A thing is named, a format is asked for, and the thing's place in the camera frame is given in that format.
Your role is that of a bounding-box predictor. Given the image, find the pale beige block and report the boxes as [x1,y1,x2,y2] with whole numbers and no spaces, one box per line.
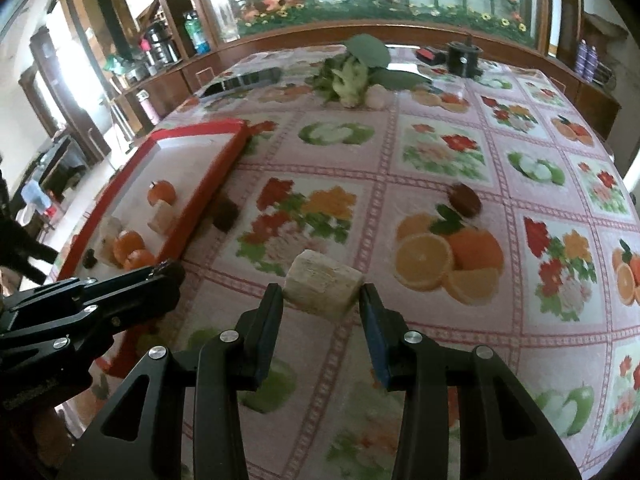
[149,202,176,234]
[99,217,124,262]
[283,249,364,320]

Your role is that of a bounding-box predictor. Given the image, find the long green leaf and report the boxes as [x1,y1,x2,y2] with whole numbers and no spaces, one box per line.
[372,68,431,90]

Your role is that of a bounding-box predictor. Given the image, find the pink thermos bottle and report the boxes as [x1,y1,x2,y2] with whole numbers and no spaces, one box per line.
[136,90,161,124]

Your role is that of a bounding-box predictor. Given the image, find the wooden sideboard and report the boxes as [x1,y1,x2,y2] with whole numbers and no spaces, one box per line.
[106,0,236,132]

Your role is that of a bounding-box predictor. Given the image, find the green cauliflower head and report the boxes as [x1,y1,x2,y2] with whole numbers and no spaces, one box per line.
[312,55,374,109]

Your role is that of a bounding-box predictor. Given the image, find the floral fruit print tablecloth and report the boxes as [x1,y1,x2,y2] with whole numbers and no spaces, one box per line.
[50,44,632,480]

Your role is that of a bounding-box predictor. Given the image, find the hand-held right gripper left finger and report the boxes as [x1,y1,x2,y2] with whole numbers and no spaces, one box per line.
[57,282,285,480]

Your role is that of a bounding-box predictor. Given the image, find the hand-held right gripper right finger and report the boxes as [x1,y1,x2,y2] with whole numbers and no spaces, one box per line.
[359,282,583,480]

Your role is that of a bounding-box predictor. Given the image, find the black cylindrical device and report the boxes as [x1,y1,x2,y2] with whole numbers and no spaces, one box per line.
[446,39,482,77]

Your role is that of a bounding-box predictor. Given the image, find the dark wooden door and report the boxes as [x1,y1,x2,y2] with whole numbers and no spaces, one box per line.
[29,24,112,162]

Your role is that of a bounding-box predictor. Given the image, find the orange mandarin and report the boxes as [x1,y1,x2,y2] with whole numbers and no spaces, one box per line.
[112,230,146,264]
[147,180,177,206]
[124,249,156,271]

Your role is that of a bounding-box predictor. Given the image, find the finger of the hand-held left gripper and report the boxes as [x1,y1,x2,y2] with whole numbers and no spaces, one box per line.
[0,261,186,329]
[0,294,177,357]

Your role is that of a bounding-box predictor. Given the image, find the round green leaf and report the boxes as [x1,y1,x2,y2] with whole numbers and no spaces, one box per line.
[346,34,391,68]

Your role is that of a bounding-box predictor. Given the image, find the black coffee maker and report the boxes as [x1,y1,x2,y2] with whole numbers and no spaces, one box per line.
[144,22,179,64]

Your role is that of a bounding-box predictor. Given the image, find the red plastic tray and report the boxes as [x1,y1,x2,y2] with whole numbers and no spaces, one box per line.
[57,117,252,283]

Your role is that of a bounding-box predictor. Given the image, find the blue plastic container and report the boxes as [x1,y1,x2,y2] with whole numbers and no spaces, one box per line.
[22,182,51,211]

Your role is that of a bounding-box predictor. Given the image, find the green plastic bottle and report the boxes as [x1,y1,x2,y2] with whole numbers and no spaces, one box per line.
[184,12,209,56]

